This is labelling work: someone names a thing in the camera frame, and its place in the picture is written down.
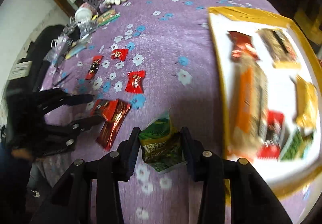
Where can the red candy lower right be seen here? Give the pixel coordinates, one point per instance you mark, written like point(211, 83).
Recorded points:
point(134, 84)

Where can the yellow cake packet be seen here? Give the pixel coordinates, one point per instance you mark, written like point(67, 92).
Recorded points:
point(306, 103)

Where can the purple floral tablecloth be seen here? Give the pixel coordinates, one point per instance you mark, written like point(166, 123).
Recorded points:
point(171, 40)

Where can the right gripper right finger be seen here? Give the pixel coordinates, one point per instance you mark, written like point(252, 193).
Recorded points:
point(252, 200)

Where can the clear plastic container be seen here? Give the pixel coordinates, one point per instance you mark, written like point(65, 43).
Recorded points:
point(79, 30)

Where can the red black chocolate wrapper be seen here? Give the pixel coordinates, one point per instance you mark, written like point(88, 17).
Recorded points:
point(96, 61)

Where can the green pea snack packet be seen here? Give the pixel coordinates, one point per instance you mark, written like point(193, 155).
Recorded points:
point(297, 145)

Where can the white round jar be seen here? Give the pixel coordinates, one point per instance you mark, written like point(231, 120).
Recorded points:
point(84, 13)

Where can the long dark red wrapper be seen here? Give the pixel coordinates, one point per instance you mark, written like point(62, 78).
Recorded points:
point(113, 112)

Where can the eyeglasses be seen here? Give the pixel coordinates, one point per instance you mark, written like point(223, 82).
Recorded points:
point(59, 77)

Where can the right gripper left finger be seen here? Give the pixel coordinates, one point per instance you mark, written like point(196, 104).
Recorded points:
point(70, 199)

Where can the dark red foil packet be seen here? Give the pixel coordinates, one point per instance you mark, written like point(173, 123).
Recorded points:
point(242, 45)

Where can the red candy with white text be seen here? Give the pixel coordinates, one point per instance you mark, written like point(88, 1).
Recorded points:
point(119, 54)

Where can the yellow cardboard tray box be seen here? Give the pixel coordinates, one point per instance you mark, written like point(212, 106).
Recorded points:
point(283, 177)

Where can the beige cracker pack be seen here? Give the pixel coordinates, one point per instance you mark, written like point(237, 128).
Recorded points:
point(250, 124)
point(280, 49)

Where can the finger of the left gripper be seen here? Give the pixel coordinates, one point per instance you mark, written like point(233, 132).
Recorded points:
point(68, 100)
point(80, 125)

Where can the red black candy packet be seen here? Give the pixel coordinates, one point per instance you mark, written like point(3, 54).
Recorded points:
point(272, 146)

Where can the blue yellow tube package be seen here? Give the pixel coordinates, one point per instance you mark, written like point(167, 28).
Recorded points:
point(74, 51)

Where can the green biscuit package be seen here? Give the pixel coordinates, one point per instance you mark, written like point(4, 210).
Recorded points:
point(107, 17)

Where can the black backpack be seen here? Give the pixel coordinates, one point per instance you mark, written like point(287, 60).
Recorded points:
point(28, 73)

